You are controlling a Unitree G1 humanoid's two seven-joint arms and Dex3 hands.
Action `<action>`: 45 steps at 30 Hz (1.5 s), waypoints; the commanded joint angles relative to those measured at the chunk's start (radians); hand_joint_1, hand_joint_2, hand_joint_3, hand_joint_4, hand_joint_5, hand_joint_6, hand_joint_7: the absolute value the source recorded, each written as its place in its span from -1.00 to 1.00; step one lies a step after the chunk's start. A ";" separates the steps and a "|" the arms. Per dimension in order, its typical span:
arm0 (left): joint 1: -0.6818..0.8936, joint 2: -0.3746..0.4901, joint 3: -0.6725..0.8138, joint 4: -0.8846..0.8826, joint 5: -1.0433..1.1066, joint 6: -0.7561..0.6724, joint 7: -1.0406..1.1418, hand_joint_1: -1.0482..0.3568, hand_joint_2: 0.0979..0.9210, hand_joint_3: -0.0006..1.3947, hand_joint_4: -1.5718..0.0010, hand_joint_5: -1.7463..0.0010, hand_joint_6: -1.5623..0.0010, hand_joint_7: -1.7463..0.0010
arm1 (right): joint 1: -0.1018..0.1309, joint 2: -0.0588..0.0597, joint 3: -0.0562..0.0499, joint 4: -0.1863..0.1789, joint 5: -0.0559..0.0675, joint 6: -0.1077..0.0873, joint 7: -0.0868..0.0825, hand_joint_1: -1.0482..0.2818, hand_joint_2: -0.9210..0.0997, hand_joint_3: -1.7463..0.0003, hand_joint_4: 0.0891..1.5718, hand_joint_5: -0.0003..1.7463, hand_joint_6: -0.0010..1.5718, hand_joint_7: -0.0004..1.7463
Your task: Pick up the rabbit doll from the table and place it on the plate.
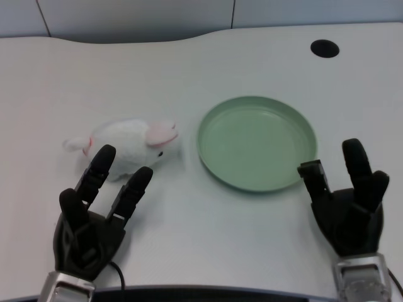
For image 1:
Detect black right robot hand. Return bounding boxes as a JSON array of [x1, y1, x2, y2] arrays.
[[297, 138, 390, 259]]

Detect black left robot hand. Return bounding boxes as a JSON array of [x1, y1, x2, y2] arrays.
[[54, 144, 154, 281]]

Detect white rabbit plush doll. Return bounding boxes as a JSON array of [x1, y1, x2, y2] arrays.
[[62, 118, 180, 183]]

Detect green round plate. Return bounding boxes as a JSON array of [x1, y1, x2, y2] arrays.
[[196, 96, 318, 194]]

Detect dark robot torso edge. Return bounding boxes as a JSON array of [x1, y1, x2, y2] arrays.
[[91, 284, 339, 302]]

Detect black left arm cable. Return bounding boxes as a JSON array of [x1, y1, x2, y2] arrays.
[[108, 260, 126, 290]]

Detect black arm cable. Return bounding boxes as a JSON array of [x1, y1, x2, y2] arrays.
[[389, 269, 403, 301], [108, 260, 126, 290]]

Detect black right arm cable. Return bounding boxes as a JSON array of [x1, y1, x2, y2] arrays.
[[389, 269, 403, 301]]

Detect black table cable grommet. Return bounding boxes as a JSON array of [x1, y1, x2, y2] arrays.
[[310, 39, 341, 59]]

